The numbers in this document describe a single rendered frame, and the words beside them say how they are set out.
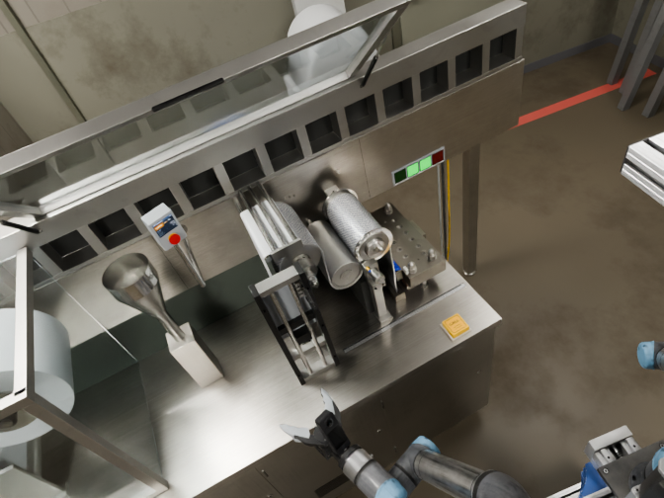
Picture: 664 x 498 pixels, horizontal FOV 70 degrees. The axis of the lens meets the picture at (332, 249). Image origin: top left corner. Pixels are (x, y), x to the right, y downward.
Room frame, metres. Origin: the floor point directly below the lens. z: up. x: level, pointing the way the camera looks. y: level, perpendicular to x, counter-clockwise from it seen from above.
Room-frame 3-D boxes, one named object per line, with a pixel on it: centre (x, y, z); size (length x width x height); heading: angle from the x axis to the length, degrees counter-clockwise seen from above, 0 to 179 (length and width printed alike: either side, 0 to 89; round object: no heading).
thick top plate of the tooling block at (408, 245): (1.29, -0.27, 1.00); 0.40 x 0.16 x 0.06; 14
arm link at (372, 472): (0.36, 0.05, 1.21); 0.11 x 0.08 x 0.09; 32
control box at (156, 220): (0.98, 0.40, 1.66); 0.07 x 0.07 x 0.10; 30
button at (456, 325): (0.90, -0.35, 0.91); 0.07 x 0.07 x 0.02; 14
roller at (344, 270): (1.18, 0.01, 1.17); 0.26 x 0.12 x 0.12; 14
